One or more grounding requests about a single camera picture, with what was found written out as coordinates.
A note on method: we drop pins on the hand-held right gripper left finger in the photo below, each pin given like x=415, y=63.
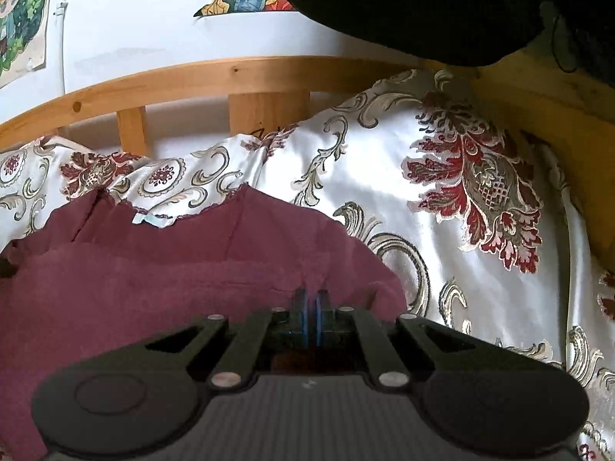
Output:
x=301, y=317

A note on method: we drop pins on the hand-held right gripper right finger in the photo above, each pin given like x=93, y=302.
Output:
x=321, y=317

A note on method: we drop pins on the maroon long-sleeve sweater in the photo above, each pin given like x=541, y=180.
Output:
x=144, y=288

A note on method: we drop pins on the white floral satin bedspread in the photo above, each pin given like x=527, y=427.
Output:
x=423, y=230

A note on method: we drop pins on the black padded jacket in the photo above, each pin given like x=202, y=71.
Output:
x=432, y=0

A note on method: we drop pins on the wooden bed frame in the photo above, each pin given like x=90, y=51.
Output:
x=192, y=77

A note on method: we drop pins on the white wall pipe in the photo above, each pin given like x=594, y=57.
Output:
x=63, y=48

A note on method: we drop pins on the cartoon figure green wall poster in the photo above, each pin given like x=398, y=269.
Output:
x=24, y=19

